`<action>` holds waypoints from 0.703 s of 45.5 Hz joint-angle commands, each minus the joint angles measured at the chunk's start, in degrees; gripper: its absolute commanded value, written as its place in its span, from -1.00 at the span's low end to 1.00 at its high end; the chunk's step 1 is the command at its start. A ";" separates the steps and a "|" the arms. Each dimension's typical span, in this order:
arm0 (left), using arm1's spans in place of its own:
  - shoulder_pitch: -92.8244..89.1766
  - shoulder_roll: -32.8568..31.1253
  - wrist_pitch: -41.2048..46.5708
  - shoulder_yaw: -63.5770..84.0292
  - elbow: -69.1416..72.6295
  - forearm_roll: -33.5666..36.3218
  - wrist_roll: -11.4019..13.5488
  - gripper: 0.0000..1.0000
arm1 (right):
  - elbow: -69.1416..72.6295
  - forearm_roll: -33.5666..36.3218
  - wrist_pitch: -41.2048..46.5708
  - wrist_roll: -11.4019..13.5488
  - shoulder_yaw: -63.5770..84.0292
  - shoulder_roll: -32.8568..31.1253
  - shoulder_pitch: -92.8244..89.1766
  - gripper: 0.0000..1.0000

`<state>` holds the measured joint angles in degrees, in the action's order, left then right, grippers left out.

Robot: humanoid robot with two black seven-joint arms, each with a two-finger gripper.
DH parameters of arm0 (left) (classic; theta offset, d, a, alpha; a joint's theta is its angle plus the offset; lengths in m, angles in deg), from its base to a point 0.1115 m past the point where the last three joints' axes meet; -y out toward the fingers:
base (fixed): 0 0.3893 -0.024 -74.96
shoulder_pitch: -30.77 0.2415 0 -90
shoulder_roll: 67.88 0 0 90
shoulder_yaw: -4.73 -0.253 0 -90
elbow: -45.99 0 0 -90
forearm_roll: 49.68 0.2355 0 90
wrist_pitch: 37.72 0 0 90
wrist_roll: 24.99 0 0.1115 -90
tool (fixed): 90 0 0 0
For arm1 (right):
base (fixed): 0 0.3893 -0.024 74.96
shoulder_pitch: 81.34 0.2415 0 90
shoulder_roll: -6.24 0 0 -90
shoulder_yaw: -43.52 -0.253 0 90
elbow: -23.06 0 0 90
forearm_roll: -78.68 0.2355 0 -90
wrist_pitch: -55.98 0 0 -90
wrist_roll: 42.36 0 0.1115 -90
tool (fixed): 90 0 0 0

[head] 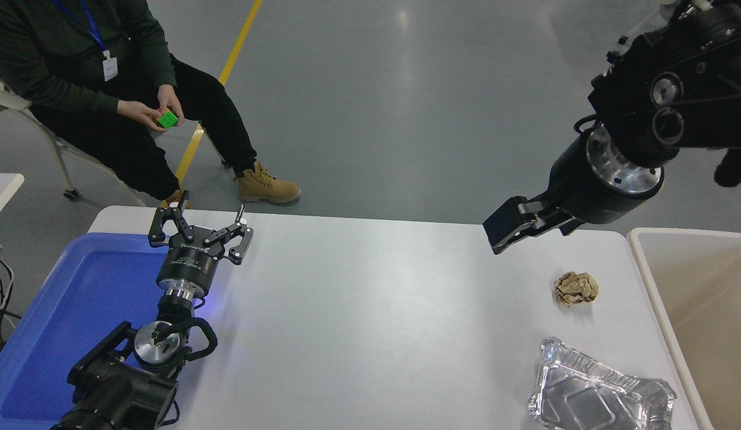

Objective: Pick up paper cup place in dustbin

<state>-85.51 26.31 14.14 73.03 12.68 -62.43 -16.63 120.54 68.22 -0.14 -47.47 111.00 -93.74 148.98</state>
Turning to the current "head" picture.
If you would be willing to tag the large pale bin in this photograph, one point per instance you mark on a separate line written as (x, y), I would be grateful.
(705, 334)

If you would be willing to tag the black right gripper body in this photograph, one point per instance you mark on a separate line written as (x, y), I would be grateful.
(585, 191)

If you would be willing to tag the multicoloured puzzle cube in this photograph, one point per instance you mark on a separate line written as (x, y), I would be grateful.
(167, 120)

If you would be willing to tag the small white side table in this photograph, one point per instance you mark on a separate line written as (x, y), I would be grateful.
(0, 188)

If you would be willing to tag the grey padded chair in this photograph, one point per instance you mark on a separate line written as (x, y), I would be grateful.
(12, 103)

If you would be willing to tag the blue plastic tray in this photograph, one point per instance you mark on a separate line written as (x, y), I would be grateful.
(77, 304)

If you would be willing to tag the person's left hand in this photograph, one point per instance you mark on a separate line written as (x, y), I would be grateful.
(170, 97)

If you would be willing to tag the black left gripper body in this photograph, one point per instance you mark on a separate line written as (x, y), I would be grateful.
(188, 266)

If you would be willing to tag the crumpled tan paper ball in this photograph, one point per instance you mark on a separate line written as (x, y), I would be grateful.
(576, 288)

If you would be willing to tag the silver foil tray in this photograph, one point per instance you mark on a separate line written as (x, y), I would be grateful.
(585, 394)

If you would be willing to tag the person's right hand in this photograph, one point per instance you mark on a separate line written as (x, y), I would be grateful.
(137, 112)

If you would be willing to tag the person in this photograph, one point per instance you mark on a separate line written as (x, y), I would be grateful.
(107, 137)

